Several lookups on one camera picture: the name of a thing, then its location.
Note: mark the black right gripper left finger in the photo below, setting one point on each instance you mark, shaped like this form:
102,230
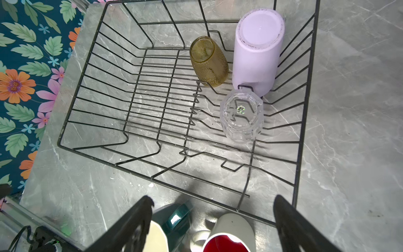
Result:
129,233

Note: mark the clear glass cup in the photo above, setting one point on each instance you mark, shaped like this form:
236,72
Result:
242,115

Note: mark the lilac plastic cup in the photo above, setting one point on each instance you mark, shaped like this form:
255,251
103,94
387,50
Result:
258,41

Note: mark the amber textured glass cup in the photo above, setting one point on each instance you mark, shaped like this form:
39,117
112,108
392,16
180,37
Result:
208,61

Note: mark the dark green mug white inside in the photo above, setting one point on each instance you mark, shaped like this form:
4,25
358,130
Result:
168,227

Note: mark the black wire dish rack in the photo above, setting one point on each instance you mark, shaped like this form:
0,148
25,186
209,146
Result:
140,108

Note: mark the white mug red inside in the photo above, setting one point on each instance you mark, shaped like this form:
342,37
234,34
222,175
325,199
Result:
231,233

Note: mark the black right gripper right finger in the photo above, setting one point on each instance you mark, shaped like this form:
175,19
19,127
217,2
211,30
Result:
297,234

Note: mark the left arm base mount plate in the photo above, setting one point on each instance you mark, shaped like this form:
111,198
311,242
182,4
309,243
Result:
44,240

